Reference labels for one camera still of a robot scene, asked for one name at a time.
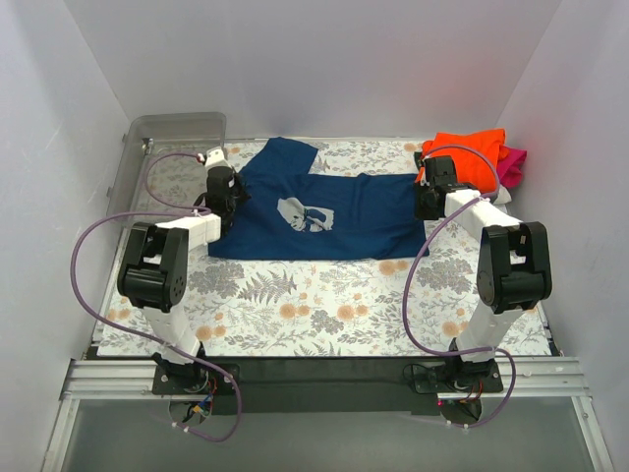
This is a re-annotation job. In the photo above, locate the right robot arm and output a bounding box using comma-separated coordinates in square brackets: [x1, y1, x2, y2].
[415, 155, 552, 392]

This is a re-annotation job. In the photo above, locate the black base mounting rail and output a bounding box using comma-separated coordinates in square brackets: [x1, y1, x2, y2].
[146, 354, 492, 417]

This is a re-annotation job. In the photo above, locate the floral patterned table mat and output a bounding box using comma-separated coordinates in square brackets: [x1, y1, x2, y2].
[92, 141, 550, 357]

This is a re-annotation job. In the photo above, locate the orange folded t-shirt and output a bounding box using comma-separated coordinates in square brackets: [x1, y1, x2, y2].
[422, 128, 508, 194]

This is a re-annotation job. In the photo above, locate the clear plastic bin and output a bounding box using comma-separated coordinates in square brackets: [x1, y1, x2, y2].
[107, 112, 226, 229]

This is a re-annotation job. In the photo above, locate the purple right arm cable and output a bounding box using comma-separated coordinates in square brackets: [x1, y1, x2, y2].
[402, 145, 518, 429]

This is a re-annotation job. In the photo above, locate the blue Mickey print t-shirt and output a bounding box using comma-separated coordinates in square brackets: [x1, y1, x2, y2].
[208, 138, 426, 261]

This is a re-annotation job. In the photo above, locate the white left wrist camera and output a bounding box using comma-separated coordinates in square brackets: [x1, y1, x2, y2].
[197, 147, 230, 170]

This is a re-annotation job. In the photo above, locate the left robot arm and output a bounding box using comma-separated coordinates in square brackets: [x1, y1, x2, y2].
[117, 165, 249, 393]

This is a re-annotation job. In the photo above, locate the pink folded t-shirt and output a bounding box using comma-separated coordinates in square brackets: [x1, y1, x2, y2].
[496, 146, 528, 189]

